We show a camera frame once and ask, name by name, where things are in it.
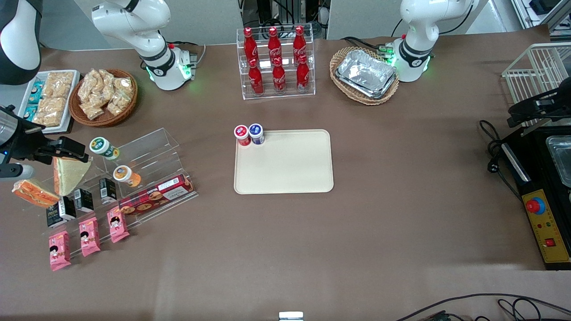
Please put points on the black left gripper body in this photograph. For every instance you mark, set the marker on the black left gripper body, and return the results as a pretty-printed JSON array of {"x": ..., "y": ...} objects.
[{"x": 542, "y": 104}]

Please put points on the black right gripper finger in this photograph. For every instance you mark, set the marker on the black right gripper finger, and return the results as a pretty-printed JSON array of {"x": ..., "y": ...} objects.
[
  {"x": 71, "y": 157},
  {"x": 71, "y": 145}
]

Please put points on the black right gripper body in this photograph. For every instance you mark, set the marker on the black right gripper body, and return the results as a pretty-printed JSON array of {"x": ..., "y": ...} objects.
[{"x": 26, "y": 143}]

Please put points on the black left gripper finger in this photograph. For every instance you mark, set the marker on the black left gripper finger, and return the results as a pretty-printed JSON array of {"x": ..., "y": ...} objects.
[{"x": 519, "y": 116}]

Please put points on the orange sandwich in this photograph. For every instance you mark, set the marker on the orange sandwich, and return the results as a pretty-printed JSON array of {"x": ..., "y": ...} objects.
[{"x": 35, "y": 193}]

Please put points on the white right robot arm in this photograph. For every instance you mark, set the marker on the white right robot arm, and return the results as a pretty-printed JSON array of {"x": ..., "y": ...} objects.
[{"x": 147, "y": 40}]

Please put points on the white triangle sandwich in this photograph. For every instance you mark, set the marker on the white triangle sandwich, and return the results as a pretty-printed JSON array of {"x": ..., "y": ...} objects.
[{"x": 67, "y": 176}]

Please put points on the white rectangular snack tray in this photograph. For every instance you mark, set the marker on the white rectangular snack tray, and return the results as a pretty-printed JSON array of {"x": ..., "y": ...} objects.
[{"x": 70, "y": 104}]

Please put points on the silver foil tray stack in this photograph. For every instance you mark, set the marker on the silver foil tray stack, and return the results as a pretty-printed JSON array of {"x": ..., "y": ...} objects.
[{"x": 366, "y": 71}]

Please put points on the beige plastic tray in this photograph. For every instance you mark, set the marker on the beige plastic tray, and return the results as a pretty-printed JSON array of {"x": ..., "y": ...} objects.
[{"x": 285, "y": 165}]

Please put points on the blue snack packet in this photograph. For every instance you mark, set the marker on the blue snack packet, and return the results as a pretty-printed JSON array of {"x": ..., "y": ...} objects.
[
  {"x": 35, "y": 94},
  {"x": 30, "y": 113}
]

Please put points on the green lid can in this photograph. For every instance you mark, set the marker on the green lid can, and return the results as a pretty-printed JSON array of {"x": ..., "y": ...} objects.
[{"x": 101, "y": 147}]

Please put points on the large bagged cracker pack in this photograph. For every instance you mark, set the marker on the large bagged cracker pack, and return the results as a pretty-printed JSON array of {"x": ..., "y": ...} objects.
[
  {"x": 59, "y": 84},
  {"x": 50, "y": 111}
]

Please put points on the clear bagged snack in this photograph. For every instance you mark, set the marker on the clear bagged snack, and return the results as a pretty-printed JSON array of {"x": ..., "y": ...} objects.
[
  {"x": 106, "y": 82},
  {"x": 88, "y": 87},
  {"x": 124, "y": 85},
  {"x": 117, "y": 103},
  {"x": 92, "y": 110}
]

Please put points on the dark brown wicker basket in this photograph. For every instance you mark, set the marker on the dark brown wicker basket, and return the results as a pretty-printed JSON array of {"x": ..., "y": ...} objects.
[{"x": 105, "y": 120}]

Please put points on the black drink carton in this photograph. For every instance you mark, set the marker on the black drink carton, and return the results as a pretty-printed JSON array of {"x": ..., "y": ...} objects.
[
  {"x": 84, "y": 200},
  {"x": 108, "y": 189},
  {"x": 55, "y": 216}
]

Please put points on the steel container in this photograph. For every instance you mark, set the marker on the steel container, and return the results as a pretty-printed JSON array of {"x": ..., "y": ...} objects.
[{"x": 561, "y": 160}]

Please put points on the black sealing machine yellow panel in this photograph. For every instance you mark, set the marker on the black sealing machine yellow panel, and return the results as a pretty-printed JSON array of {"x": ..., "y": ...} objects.
[{"x": 537, "y": 178}]

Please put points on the clear acrylic tiered stand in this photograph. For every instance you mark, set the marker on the clear acrylic tiered stand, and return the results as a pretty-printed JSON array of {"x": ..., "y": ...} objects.
[{"x": 151, "y": 151}]

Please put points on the pink snack packet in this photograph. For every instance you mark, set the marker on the pink snack packet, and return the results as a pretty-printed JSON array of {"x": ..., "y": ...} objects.
[
  {"x": 117, "y": 225},
  {"x": 89, "y": 236},
  {"x": 59, "y": 250}
]

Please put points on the long red cookie box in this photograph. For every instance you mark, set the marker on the long red cookie box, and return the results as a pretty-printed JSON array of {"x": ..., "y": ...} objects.
[{"x": 156, "y": 196}]

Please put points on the red lid can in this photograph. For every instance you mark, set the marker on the red lid can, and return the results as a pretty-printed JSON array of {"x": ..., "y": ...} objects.
[{"x": 242, "y": 133}]

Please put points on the light wicker basket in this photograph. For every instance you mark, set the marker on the light wicker basket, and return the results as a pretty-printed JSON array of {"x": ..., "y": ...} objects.
[{"x": 343, "y": 91}]

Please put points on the blue lid can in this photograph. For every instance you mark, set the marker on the blue lid can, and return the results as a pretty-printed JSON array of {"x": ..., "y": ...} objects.
[{"x": 256, "y": 132}]

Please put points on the red cola bottle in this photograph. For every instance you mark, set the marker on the red cola bottle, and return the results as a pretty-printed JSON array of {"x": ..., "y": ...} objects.
[
  {"x": 279, "y": 79},
  {"x": 249, "y": 44},
  {"x": 256, "y": 80},
  {"x": 299, "y": 42},
  {"x": 303, "y": 76},
  {"x": 274, "y": 43}
]

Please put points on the clear acrylic bottle rack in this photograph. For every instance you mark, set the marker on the clear acrylic bottle rack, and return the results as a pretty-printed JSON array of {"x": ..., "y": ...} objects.
[{"x": 308, "y": 67}]

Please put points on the black background equipment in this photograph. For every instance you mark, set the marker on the black background equipment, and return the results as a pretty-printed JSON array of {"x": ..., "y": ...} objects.
[{"x": 267, "y": 11}]

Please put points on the small silver metal block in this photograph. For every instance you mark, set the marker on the small silver metal block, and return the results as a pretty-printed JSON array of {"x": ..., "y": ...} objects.
[{"x": 291, "y": 316}]

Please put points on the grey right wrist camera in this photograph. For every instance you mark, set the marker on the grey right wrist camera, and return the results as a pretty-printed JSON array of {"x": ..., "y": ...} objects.
[{"x": 15, "y": 171}]

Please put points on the aluminium frame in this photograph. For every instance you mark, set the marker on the aluminium frame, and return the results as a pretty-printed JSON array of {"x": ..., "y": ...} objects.
[{"x": 535, "y": 15}]

